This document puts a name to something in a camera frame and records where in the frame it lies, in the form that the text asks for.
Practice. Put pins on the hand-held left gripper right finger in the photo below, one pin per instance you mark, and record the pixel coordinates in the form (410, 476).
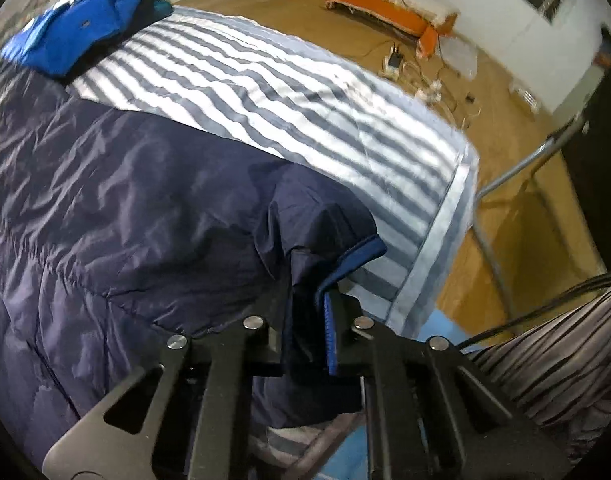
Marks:
(330, 335)

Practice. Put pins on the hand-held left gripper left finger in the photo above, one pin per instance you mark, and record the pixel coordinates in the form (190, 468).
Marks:
(225, 370)

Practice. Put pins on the navy puffer jacket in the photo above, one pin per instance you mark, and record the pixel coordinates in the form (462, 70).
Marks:
(135, 210)

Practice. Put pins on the person's striped pants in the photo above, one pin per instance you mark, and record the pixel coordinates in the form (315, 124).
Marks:
(560, 360)

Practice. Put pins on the grey striped blanket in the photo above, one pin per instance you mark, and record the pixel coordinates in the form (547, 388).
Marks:
(285, 85)

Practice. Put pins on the white power strip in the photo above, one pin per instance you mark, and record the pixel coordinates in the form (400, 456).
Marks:
(394, 60)

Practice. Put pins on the clear plastic sheet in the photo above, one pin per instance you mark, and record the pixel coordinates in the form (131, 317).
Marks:
(460, 55)

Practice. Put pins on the orange bench mattress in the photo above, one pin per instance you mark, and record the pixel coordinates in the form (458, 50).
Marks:
(385, 7)

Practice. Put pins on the blue jacket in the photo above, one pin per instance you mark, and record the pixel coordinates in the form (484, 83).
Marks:
(85, 25)

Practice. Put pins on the floral folded quilt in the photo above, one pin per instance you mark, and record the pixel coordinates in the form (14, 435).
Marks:
(15, 20)

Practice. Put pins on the grey metal frame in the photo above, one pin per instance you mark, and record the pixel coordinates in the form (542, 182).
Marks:
(510, 170)

